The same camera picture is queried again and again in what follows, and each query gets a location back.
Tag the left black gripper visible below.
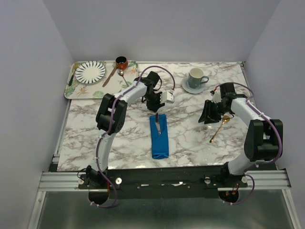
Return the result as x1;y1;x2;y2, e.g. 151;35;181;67
144;92;165;114

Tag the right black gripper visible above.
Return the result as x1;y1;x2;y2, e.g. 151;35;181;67
198;99;229;125

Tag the silver utensil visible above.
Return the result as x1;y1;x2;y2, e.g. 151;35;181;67
155;113;161;135

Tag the gold spoon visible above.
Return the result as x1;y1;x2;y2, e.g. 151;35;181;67
209;115;231;143

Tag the blue satin napkin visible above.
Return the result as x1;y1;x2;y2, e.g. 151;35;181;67
150;114;169;159

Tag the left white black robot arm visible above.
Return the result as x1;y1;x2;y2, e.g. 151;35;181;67
86;71;165;188

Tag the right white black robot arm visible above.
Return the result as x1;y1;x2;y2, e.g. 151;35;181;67
198;82;283;187

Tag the grey blue saucer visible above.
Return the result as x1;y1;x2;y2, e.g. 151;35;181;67
181;77;205;94

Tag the grey blue mug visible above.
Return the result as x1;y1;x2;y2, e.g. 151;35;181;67
188;68;210;89

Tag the silver spoon on tray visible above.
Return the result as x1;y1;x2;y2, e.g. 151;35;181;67
117;69;130;88

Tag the floral serving tray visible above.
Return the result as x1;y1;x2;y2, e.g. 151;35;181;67
64;61;138;100

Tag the brown ceramic pot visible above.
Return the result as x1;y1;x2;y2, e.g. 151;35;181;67
115;56;128;71

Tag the striped white blue plate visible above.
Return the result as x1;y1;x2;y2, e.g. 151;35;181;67
74;61;106;85

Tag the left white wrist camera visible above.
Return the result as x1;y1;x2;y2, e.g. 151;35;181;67
161;91;175;104

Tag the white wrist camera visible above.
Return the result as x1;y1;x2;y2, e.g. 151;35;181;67
161;91;175;104
210;90;221;103

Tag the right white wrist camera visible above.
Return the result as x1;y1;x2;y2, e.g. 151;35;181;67
210;90;221;103

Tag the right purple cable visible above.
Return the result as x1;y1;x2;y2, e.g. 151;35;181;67
214;82;284;206

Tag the wooden handled knife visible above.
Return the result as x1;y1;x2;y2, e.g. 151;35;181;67
102;65;117;87

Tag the aluminium frame rail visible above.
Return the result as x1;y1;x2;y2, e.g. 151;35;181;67
38;167;291;192

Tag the dark green handled utensil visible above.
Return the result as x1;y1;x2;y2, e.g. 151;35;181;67
68;71;75;86

